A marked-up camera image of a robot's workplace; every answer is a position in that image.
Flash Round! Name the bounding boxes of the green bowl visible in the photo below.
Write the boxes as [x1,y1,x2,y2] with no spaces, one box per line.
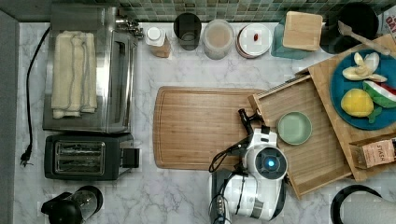
[276,111,313,146]

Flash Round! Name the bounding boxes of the peeled banana toy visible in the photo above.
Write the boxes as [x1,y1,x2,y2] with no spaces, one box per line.
[342,52,388,82]

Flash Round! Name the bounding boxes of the oats box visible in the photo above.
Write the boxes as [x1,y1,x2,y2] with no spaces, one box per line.
[382,6,396,39]

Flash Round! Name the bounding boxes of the black coffee grinder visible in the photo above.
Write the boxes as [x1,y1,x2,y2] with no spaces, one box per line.
[41,186,104,224]

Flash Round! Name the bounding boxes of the black pot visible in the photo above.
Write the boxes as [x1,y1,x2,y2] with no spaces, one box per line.
[319,3,378,54]

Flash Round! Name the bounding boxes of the bamboo cutting board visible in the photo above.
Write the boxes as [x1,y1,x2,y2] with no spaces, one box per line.
[153,86,257,171]

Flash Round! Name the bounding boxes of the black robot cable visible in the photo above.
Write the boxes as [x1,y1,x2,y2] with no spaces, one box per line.
[207,136,251,174]

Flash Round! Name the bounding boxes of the small white-lid bottle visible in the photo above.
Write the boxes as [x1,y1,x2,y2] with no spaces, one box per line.
[145,27,171,58]

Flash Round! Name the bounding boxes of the black power cable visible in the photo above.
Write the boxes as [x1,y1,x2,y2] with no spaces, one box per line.
[20,27,51,168]

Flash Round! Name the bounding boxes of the yellow lemon toy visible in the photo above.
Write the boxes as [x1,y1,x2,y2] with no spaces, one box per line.
[341,89,374,118]

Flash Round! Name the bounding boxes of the dark glass cup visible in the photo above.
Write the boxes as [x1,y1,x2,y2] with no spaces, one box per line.
[174,12,202,50]

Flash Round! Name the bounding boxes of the wooden spoon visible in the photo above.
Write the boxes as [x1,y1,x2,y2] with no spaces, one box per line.
[337,21,391,55]

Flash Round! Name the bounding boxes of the pink plate stack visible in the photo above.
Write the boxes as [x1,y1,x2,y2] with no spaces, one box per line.
[235,23,273,59]

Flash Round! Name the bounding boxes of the black toaster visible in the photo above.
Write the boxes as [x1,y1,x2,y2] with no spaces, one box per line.
[44,133,140,181]

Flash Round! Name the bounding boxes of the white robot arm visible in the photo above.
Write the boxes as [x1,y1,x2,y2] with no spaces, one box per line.
[208,126,288,224]

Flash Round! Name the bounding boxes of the clear cereal jar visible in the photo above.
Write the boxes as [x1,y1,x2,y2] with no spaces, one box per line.
[203,20,233,60]

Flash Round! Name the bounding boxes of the watermelon slice toy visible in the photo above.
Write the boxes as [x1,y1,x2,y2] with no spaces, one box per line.
[362,80,396,108]

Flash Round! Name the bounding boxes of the silver toaster oven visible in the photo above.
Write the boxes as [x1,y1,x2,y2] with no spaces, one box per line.
[43,4,143,133]

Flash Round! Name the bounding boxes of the blue plate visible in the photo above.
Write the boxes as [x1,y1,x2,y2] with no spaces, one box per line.
[330,52,396,131]

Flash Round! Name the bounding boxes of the cream folded towel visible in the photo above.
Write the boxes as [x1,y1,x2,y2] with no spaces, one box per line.
[51,31,97,119]

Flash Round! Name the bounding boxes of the wooden drawer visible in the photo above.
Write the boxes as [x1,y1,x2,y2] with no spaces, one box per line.
[248,76,351,198]

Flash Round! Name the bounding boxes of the teal box with wooden lid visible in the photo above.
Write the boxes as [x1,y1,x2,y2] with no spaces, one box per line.
[271,11,323,60]

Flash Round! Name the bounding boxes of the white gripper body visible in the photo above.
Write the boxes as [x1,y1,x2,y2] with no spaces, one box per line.
[246,126,279,156]

